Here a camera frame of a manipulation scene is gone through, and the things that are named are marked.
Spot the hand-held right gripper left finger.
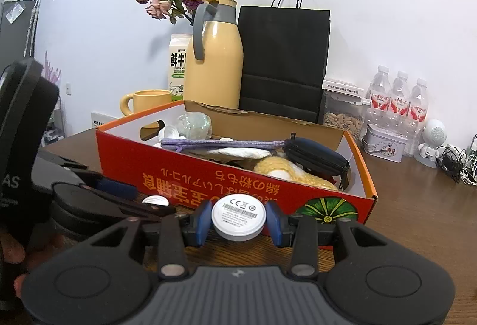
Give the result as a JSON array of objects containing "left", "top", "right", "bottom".
[{"left": 89, "top": 203, "right": 215, "bottom": 279}]

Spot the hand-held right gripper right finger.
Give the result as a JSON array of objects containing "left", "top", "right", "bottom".
[{"left": 265, "top": 201, "right": 388, "bottom": 278}]

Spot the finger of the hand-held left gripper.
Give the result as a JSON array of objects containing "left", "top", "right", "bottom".
[
  {"left": 35, "top": 152, "right": 138, "bottom": 199},
  {"left": 89, "top": 191, "right": 176, "bottom": 221}
]

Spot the smooth white cap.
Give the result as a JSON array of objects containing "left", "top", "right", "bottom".
[{"left": 142, "top": 196, "right": 171, "bottom": 207}]

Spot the white round charger puck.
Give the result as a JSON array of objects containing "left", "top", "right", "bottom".
[{"left": 211, "top": 195, "right": 266, "bottom": 241}]

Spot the red cardboard box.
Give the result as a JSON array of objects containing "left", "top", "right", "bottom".
[{"left": 95, "top": 99, "right": 378, "bottom": 223}]

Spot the yellow and white plush toy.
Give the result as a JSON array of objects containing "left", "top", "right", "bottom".
[{"left": 253, "top": 157, "right": 338, "bottom": 192}]

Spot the white foam object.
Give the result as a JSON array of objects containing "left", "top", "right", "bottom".
[{"left": 207, "top": 147, "right": 271, "bottom": 161}]

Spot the purple knitted pouch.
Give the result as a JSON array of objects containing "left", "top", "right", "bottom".
[{"left": 160, "top": 138, "right": 286, "bottom": 153}]

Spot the person's left hand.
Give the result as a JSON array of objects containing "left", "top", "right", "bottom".
[{"left": 0, "top": 232, "right": 28, "bottom": 299}]

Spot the metal storage rack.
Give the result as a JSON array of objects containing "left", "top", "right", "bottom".
[{"left": 42, "top": 102, "right": 67, "bottom": 145}]

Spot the black zip case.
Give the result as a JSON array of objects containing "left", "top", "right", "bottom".
[{"left": 281, "top": 137, "right": 351, "bottom": 190}]

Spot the yellow mug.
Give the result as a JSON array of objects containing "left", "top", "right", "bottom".
[{"left": 120, "top": 89, "right": 173, "bottom": 116}]

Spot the clear bubble wrap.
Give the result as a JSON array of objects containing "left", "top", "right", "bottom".
[{"left": 176, "top": 113, "right": 213, "bottom": 138}]

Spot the clear snack container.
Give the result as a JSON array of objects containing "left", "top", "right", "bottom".
[{"left": 322, "top": 90, "right": 364, "bottom": 141}]

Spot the white printed tin box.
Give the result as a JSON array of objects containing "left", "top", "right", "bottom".
[{"left": 361, "top": 124, "right": 407, "bottom": 164}]

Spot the white milk carton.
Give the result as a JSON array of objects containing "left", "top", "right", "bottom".
[{"left": 168, "top": 33, "right": 192, "bottom": 102}]

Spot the flat white box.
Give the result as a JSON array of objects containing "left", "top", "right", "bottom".
[{"left": 322, "top": 78, "right": 364, "bottom": 102}]

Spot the yellow thermos jug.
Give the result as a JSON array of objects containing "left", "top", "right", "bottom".
[{"left": 183, "top": 0, "right": 244, "bottom": 110}]

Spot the clear water bottle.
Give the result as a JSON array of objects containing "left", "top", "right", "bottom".
[
  {"left": 406, "top": 78, "right": 428, "bottom": 158},
  {"left": 367, "top": 65, "right": 392, "bottom": 125},
  {"left": 388, "top": 71, "right": 411, "bottom": 125}
]

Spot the black paper bag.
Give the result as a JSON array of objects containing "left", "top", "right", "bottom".
[{"left": 238, "top": 0, "right": 331, "bottom": 125}]

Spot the white robot speaker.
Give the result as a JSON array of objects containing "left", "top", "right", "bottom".
[{"left": 414, "top": 119, "right": 447, "bottom": 168}]

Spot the purple flower wall sticker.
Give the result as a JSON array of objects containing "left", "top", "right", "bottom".
[{"left": 42, "top": 50, "right": 63, "bottom": 84}]

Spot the black charger cable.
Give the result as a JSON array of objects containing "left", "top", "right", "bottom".
[{"left": 436, "top": 146, "right": 464, "bottom": 173}]

